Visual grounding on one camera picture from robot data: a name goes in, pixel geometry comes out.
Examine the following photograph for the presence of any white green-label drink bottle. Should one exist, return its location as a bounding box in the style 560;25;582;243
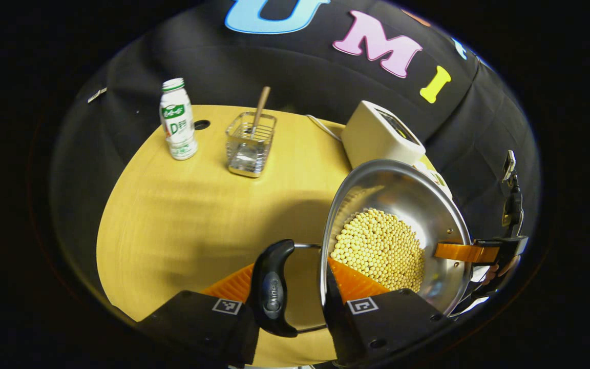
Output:
159;78;198;161

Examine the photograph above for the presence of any metal wire basket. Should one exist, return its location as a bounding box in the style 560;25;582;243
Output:
225;112;278;178

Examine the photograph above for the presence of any heap of soybeans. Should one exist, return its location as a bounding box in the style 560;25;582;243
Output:
330;208;426;293

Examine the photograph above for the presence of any steel pot with black handle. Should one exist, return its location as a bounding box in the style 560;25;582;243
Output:
250;159;475;339

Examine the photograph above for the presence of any white toaster cable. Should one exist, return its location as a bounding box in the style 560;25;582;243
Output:
305;114;344;142

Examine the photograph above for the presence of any white toaster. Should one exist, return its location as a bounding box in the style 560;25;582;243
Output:
341;100;427;170

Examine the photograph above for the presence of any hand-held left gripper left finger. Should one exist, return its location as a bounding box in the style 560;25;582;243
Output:
138;263;261;368

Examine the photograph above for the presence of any wooden spoon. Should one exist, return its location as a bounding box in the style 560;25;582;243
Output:
250;86;271;136

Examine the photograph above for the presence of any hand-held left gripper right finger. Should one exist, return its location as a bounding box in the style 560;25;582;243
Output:
322;257;448;368

